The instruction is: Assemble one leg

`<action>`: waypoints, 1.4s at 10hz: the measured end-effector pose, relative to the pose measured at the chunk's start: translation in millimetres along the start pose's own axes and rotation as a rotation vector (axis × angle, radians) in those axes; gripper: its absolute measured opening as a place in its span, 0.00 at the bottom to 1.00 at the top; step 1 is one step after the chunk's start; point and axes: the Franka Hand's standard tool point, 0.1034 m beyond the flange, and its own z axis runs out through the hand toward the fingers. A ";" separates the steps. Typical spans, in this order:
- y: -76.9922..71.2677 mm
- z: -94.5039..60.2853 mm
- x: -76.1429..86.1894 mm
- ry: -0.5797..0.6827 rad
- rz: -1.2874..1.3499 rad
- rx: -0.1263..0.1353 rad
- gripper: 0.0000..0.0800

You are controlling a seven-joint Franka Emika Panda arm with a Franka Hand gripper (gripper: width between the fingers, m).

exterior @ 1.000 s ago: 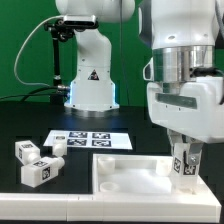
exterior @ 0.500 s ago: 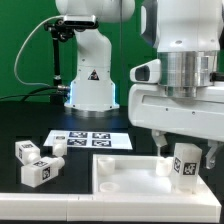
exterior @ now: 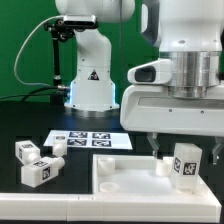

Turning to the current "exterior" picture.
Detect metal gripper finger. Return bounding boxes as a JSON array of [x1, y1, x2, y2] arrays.
[[212, 137, 224, 165]]

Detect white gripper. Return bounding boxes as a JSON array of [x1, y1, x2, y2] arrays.
[[120, 85, 224, 158]]

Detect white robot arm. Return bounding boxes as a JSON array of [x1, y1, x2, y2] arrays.
[[55, 0, 224, 154]]

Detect paper sheet with tags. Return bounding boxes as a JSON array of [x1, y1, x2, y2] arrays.
[[44, 130, 132, 150]]

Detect white L-shaped obstacle fence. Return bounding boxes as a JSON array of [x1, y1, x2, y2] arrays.
[[0, 193, 221, 223]]

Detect black base cables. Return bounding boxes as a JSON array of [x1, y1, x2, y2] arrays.
[[0, 84, 72, 103]]

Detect black camera stand pole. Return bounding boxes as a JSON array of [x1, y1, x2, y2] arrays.
[[50, 32, 63, 105]]

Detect grey camera cable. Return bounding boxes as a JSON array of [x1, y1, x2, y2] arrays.
[[13, 15, 64, 88]]

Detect black camera on stand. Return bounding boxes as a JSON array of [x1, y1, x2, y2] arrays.
[[44, 15, 98, 42]]

